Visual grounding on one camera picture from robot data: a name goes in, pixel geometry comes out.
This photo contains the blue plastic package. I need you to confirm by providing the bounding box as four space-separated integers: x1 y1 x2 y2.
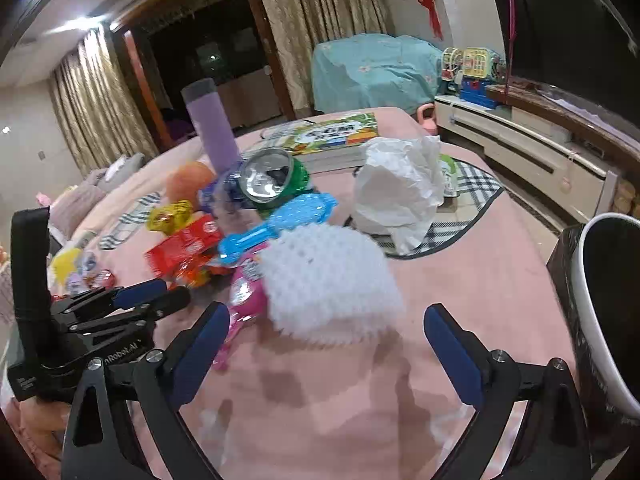
217 192 338 266

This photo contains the pink thin stick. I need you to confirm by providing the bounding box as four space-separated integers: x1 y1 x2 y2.
502 0 518 106

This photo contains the colourful picture book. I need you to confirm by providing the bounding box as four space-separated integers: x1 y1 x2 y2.
260 111 381 166

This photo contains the green snack packet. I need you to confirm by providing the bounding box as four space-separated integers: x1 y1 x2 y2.
437 154 461 198

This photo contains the wooden framed glass door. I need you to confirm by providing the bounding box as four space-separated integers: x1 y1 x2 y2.
112 0 296 161

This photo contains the yellow and white snack packet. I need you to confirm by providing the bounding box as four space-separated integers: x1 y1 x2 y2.
49 247 118 296

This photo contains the beige patterned curtain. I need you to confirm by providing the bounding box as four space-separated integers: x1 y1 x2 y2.
250 0 396 116
47 27 161 176

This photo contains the purple grey pillow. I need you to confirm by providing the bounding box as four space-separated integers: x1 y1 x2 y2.
50 182 108 241

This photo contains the crushed green can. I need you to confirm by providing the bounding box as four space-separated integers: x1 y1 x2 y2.
239 149 313 211

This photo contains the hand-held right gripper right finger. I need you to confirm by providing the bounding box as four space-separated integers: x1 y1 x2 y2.
423 303 593 480

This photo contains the plaid mat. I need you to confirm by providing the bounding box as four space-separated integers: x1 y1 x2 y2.
345 157 506 260

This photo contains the white bin with black bag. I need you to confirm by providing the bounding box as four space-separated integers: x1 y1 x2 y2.
545 212 640 441

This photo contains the pink cabinet safety strap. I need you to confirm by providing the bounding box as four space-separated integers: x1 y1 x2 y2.
560 145 576 196

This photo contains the pink kettlebell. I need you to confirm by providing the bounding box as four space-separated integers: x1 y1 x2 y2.
416 102 440 136

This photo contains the black television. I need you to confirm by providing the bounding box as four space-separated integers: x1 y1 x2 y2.
482 0 640 126

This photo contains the yellow wrapper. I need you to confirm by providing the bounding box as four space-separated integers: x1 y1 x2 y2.
148 200 195 233

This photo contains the orange round object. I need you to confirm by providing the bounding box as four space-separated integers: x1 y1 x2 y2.
165 161 218 206

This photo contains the yellow and blue toy set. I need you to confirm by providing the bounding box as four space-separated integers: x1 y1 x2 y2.
440 46 508 108

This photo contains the striped cloth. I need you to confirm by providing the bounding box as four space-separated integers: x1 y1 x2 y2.
98 192 163 251

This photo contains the white foam net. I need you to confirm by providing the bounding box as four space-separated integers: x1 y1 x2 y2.
257 225 406 343

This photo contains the crumpled white tissue paper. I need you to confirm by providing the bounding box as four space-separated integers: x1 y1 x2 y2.
352 135 446 256

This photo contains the teal covered furniture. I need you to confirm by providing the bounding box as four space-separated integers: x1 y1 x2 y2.
311 33 453 113

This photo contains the cream television cabinet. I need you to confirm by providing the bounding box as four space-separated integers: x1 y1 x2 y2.
432 82 640 233

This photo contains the purple bottle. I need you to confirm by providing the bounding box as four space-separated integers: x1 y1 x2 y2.
181 79 241 173

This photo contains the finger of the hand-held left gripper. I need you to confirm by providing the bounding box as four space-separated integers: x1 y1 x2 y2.
50 279 168 321
70 286 192 337

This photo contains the red box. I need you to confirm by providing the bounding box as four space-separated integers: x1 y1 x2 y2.
145 214 226 278

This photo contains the pink packet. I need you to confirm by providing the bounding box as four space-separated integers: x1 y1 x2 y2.
212 255 271 371

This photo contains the orange snack wrapper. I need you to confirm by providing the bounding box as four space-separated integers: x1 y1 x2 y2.
170 255 236 288

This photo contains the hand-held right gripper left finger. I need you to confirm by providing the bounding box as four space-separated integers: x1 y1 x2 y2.
62 301 232 480

